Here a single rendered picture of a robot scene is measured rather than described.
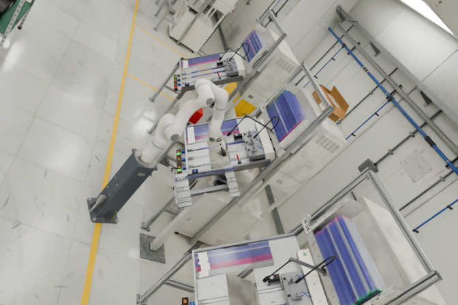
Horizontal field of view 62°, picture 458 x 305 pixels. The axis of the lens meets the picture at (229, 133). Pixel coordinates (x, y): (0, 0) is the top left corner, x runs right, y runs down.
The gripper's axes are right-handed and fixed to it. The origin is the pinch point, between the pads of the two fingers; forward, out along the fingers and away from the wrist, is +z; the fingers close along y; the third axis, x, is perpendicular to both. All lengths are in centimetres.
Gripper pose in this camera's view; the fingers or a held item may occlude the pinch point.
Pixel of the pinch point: (223, 151)
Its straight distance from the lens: 323.2
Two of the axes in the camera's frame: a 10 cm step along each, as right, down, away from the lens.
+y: -1.3, -6.0, 7.9
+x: -9.5, 2.9, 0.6
